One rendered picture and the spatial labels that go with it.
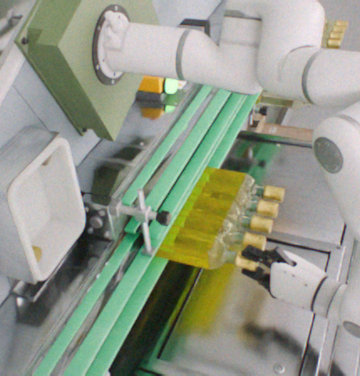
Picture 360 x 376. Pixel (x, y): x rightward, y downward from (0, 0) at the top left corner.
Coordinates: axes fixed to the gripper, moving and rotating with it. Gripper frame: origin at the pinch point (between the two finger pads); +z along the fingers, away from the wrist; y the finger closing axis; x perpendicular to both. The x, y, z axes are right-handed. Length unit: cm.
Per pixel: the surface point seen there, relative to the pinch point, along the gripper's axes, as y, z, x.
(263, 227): 0.6, 2.8, -9.7
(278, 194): 0.9, 5.6, -21.1
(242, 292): -12.6, 3.1, -0.9
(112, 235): 8.0, 23.9, 15.6
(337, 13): -184, 209, -552
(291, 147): -17, 23, -62
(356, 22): -193, 187, -558
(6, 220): 27, 25, 36
